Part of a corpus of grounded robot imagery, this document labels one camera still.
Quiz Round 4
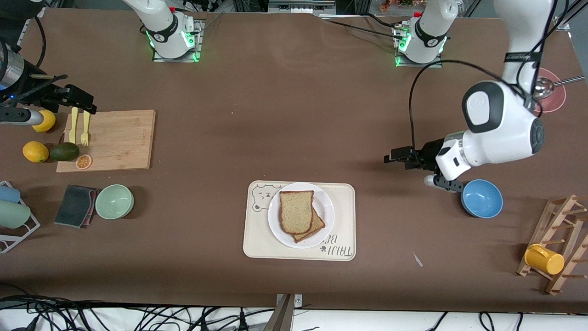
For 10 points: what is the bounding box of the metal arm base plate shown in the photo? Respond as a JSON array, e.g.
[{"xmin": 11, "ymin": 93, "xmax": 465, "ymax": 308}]
[
  {"xmin": 394, "ymin": 23, "xmax": 444, "ymax": 68},
  {"xmin": 152, "ymin": 18, "xmax": 203, "ymax": 63}
]

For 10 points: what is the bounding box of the wooden cutting board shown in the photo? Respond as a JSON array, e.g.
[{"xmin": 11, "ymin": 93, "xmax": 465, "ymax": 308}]
[{"xmin": 56, "ymin": 109, "xmax": 156, "ymax": 173}]

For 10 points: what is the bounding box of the wooden peg drying rack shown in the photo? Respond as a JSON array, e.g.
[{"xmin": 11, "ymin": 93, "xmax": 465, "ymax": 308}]
[{"xmin": 516, "ymin": 194, "xmax": 588, "ymax": 296}]

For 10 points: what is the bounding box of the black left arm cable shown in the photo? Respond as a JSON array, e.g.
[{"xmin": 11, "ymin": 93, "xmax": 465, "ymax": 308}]
[{"xmin": 408, "ymin": 59, "xmax": 529, "ymax": 159}]

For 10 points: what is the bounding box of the light blue cup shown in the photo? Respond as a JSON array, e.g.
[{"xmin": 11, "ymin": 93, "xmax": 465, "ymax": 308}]
[{"xmin": 0, "ymin": 185, "xmax": 21, "ymax": 204}]

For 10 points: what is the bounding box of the black cable on table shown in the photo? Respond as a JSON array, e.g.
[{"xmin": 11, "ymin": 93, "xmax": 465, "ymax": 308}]
[{"xmin": 321, "ymin": 17, "xmax": 405, "ymax": 38}]

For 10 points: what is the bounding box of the yellow mug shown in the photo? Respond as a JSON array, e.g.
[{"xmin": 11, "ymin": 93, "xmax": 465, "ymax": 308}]
[{"xmin": 524, "ymin": 244, "xmax": 565, "ymax": 275}]

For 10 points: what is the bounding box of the cream bear print tray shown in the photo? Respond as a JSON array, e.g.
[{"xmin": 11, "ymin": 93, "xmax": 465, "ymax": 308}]
[{"xmin": 243, "ymin": 180, "xmax": 356, "ymax": 262}]

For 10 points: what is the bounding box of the yellow plastic fork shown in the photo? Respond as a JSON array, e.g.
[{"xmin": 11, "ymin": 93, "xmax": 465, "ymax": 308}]
[{"xmin": 80, "ymin": 110, "xmax": 91, "ymax": 147}]

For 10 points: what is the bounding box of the blue bowl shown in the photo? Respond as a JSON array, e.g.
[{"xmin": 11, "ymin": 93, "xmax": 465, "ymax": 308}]
[{"xmin": 461, "ymin": 179, "xmax": 503, "ymax": 218}]

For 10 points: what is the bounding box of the dark green avocado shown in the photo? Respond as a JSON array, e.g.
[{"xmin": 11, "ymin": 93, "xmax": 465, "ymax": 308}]
[{"xmin": 50, "ymin": 142, "xmax": 80, "ymax": 162}]

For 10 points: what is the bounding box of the pale green cup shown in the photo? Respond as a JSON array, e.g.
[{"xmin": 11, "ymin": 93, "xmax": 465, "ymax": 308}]
[{"xmin": 0, "ymin": 200, "xmax": 31, "ymax": 229}]

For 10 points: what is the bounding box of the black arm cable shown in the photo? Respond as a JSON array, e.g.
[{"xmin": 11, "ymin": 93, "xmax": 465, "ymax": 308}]
[
  {"xmin": 408, "ymin": 59, "xmax": 529, "ymax": 159},
  {"xmin": 31, "ymin": 16, "xmax": 45, "ymax": 69}
]

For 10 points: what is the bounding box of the metal table edge bracket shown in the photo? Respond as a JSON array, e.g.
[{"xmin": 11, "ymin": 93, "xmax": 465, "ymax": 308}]
[{"xmin": 264, "ymin": 293, "xmax": 304, "ymax": 331}]

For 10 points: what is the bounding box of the plain brown bread slice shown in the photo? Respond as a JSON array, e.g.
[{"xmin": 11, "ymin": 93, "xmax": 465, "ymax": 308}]
[{"xmin": 279, "ymin": 190, "xmax": 315, "ymax": 234}]

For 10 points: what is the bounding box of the grey metal frame box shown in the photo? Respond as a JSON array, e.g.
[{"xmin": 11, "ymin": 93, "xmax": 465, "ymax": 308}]
[{"xmin": 268, "ymin": 0, "xmax": 337, "ymax": 14}]

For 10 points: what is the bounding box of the pink ribbed bowl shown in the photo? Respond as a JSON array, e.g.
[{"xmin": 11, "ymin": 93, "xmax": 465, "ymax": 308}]
[{"xmin": 533, "ymin": 68, "xmax": 566, "ymax": 115}]

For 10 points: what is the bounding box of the pale green bowl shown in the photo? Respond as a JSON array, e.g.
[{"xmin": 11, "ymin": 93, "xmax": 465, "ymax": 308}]
[{"xmin": 95, "ymin": 184, "xmax": 135, "ymax": 220}]

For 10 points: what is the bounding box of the yellow lemon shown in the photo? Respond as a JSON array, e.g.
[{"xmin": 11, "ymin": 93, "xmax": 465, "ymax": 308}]
[
  {"xmin": 23, "ymin": 141, "xmax": 50, "ymax": 164},
  {"xmin": 32, "ymin": 110, "xmax": 57, "ymax": 133}
]

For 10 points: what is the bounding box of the grey folded cloth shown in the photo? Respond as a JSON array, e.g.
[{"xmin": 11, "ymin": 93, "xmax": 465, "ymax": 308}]
[{"xmin": 54, "ymin": 184, "xmax": 99, "ymax": 228}]

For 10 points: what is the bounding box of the metal ladle spoon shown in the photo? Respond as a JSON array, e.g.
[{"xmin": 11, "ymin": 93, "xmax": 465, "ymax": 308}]
[{"xmin": 534, "ymin": 76, "xmax": 585, "ymax": 99}]

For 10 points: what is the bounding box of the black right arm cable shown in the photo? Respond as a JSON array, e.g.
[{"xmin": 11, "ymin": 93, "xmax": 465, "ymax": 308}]
[{"xmin": 31, "ymin": 16, "xmax": 45, "ymax": 69}]

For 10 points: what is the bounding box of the white round plate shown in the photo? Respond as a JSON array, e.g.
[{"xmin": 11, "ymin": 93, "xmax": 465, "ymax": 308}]
[{"xmin": 268, "ymin": 183, "xmax": 335, "ymax": 249}]

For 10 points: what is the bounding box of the white wire rack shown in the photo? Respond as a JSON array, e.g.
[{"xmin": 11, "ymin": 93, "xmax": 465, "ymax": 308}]
[{"xmin": 0, "ymin": 180, "xmax": 41, "ymax": 254}]

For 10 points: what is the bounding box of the black floor cable bundle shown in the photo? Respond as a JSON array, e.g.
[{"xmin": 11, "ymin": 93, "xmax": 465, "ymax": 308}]
[{"xmin": 0, "ymin": 294, "xmax": 276, "ymax": 331}]

